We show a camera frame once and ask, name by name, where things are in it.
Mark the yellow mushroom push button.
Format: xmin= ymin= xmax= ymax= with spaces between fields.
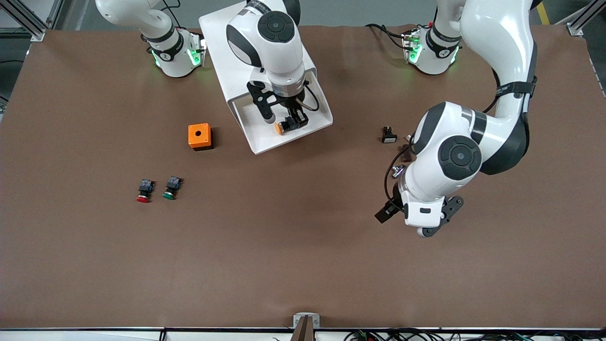
xmin=275 ymin=116 xmax=309 ymax=136

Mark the white drawer cabinet housing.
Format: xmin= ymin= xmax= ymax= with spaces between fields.
xmin=199 ymin=0 xmax=318 ymax=112

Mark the green mushroom push button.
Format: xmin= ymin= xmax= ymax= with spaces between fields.
xmin=162 ymin=176 xmax=183 ymax=200

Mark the red mushroom push button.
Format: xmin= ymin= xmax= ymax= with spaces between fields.
xmin=136 ymin=179 xmax=155 ymax=204

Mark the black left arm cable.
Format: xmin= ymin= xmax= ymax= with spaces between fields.
xmin=384 ymin=145 xmax=414 ymax=212

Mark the orange button enclosure box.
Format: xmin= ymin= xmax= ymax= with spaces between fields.
xmin=188 ymin=123 xmax=214 ymax=152

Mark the black base cable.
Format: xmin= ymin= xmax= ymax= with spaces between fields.
xmin=365 ymin=23 xmax=410 ymax=51

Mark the bundle of cables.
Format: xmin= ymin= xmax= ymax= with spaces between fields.
xmin=345 ymin=328 xmax=606 ymax=341

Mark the metal table edge bracket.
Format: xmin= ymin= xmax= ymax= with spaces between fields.
xmin=293 ymin=313 xmax=321 ymax=329

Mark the aluminium frame profile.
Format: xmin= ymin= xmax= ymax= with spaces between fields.
xmin=0 ymin=0 xmax=65 ymax=41
xmin=566 ymin=0 xmax=602 ymax=37

